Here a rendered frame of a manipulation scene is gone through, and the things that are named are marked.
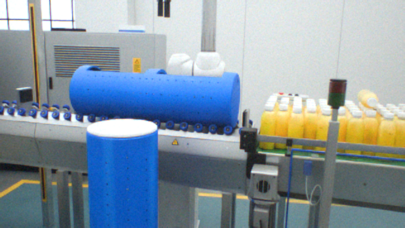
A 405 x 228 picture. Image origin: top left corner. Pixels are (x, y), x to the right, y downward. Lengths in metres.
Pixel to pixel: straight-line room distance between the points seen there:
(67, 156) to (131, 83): 0.61
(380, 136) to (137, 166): 1.03
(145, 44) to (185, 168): 1.79
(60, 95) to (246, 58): 2.23
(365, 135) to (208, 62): 1.09
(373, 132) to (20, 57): 3.22
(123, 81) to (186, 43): 2.80
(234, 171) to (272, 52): 2.95
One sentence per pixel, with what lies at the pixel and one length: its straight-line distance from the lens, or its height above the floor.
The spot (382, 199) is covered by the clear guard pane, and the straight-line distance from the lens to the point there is 1.66.
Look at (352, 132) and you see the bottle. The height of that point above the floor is 1.02.
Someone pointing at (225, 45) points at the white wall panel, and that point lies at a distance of 4.56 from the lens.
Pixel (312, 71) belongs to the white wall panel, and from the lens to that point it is 4.65.
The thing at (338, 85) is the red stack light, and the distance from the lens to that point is 1.40.
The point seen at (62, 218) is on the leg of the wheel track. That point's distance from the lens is 2.36.
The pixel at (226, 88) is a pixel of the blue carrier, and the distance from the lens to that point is 1.70.
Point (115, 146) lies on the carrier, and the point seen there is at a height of 0.99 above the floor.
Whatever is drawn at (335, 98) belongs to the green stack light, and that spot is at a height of 1.19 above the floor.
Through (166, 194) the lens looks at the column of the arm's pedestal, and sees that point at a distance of 2.54.
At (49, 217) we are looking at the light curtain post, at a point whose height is 0.07.
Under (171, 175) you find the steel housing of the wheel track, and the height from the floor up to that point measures 0.68.
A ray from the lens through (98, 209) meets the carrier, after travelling 1.50.
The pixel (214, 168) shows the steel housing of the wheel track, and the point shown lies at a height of 0.76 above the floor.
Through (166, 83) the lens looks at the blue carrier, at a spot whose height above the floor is 1.17.
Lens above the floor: 1.38
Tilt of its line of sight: 11 degrees down
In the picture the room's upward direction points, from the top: 2 degrees clockwise
